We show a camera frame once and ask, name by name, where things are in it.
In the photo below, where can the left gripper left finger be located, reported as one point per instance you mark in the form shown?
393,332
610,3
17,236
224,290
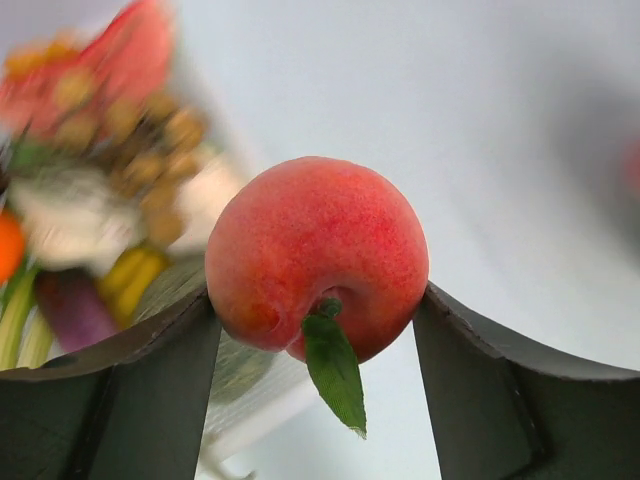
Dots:
130,407

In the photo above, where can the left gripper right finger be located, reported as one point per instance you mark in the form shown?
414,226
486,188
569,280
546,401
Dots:
504,406

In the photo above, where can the red peach with leaf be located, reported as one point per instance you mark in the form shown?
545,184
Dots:
324,259

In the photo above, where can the clear zip top bag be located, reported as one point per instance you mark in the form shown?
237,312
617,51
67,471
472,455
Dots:
632,170

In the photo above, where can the white food tray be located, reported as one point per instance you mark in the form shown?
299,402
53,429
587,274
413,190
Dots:
253,392

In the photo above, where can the purple radish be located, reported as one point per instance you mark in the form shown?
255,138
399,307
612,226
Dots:
71,305

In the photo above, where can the yellow pepper toy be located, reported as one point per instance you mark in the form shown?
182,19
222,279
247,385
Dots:
123,286

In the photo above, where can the white green leek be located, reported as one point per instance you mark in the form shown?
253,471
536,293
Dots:
26,339

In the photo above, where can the white cauliflower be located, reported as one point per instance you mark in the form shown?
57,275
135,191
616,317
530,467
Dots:
73,218

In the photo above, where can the orange tangerine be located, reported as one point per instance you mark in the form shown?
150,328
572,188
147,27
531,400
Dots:
12,245

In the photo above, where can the brown grape bunch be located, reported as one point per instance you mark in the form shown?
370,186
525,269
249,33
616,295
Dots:
147,148

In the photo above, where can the watermelon slice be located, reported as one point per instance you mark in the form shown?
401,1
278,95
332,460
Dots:
130,58

